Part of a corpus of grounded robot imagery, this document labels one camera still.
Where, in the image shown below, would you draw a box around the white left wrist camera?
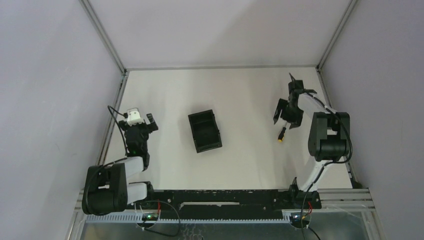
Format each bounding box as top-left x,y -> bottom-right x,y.
126,108 -> 144,126

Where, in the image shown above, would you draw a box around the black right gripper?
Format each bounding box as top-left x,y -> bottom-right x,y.
273,97 -> 305,129

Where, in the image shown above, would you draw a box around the aluminium frame rail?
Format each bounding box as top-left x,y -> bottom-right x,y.
316,67 -> 364,190
126,64 -> 317,72
95,69 -> 129,165

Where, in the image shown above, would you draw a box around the black yellow screwdriver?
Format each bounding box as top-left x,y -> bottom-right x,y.
277,121 -> 288,143

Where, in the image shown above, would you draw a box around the aluminium frame rail right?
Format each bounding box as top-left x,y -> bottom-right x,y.
316,67 -> 364,190

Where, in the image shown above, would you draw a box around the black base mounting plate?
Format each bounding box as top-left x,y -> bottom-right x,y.
139,189 -> 322,221

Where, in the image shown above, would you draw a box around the controller board with wires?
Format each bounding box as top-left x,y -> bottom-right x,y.
289,201 -> 322,240
136,199 -> 182,238

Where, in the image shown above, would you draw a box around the aluminium frame rail left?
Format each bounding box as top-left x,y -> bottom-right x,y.
95,69 -> 129,165

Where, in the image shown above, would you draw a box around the right controller board with wires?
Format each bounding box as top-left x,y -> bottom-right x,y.
289,201 -> 322,240

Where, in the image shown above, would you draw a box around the black plastic bin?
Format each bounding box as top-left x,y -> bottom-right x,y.
188,109 -> 223,153

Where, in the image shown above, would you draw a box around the left controller board with wires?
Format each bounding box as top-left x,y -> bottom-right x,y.
136,199 -> 182,238

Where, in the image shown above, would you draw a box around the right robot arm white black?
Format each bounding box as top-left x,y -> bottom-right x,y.
273,75 -> 353,208

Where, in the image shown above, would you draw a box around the aluminium frame rail back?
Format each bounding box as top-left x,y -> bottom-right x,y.
126,64 -> 317,72

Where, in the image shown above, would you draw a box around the aluminium front frame rails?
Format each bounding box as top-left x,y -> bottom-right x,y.
66,189 -> 384,240

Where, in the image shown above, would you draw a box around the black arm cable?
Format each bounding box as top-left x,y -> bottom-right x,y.
107,105 -> 129,157
299,109 -> 354,213

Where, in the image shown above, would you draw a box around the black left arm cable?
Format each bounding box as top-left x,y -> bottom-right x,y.
107,105 -> 129,157

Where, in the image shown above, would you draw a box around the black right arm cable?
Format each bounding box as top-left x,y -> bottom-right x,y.
299,109 -> 354,213

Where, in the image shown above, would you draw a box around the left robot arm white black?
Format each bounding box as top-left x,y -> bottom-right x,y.
81,109 -> 159,216

